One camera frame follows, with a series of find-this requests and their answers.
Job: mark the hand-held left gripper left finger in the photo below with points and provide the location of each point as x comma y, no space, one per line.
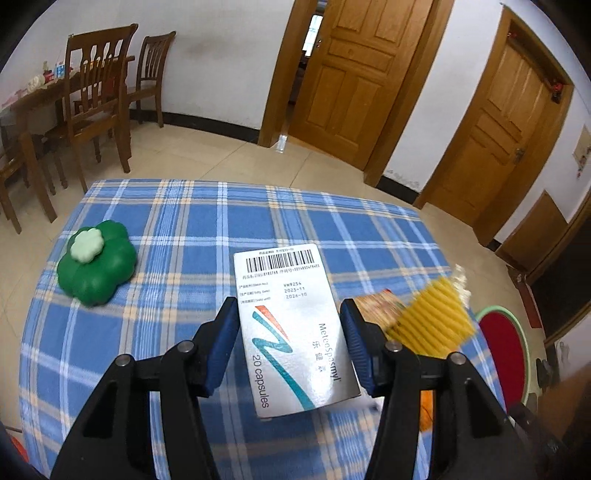
221,350

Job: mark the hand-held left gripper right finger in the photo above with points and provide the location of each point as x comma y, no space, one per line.
364,355

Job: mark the yellow ridged packet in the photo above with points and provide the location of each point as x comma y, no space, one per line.
434,314

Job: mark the white medicine box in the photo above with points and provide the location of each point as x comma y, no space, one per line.
286,300

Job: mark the green basin with red inside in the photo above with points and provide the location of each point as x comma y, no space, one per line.
503,355

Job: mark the orange crumpled bag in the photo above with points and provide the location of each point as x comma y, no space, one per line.
427,408

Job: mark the blue plaid tablecloth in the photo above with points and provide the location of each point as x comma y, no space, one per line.
184,230

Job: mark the green clover-shaped case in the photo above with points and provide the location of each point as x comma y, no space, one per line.
97,272

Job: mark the small brown floor object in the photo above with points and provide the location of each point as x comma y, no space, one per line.
516,276

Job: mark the red door mat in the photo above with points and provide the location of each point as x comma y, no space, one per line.
532,307

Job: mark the dark shoes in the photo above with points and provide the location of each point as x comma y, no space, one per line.
547,371

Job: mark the dark entrance door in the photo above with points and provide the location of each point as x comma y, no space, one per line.
565,290

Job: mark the closed wooden door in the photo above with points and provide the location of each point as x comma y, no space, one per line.
498,138

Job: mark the open wooden door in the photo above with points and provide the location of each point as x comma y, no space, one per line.
360,92

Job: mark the dark wooden chair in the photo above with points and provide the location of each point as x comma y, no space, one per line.
27,157

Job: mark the small wooden chair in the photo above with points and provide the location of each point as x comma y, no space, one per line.
154,50

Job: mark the wooden dining table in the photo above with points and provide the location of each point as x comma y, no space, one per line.
41,94

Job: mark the blue white carton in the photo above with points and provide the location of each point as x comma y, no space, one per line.
60,70

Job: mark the large wooden chair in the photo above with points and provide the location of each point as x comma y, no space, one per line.
99,50

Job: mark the pink packet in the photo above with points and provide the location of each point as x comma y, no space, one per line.
14,98

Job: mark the low wooden wall panel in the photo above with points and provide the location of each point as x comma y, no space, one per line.
535,235

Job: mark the wooden door frame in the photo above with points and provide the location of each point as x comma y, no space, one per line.
461,115
279,92

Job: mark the wall poster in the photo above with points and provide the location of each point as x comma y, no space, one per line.
582,152

